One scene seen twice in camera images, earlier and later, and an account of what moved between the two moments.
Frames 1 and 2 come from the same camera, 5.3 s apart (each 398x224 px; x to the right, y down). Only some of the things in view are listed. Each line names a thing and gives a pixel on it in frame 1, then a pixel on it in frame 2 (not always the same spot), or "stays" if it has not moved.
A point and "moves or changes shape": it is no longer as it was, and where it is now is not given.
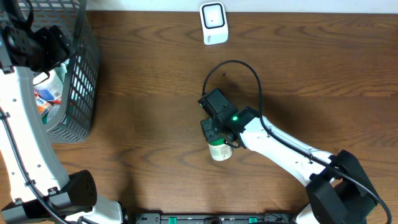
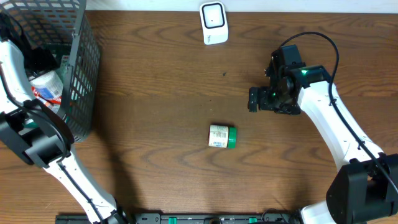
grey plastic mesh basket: (82, 78) stays
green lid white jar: (219, 150) moves or changes shape
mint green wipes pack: (63, 70) stays
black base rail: (213, 218) stays
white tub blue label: (48, 84) stays
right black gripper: (209, 135) -> (263, 103)
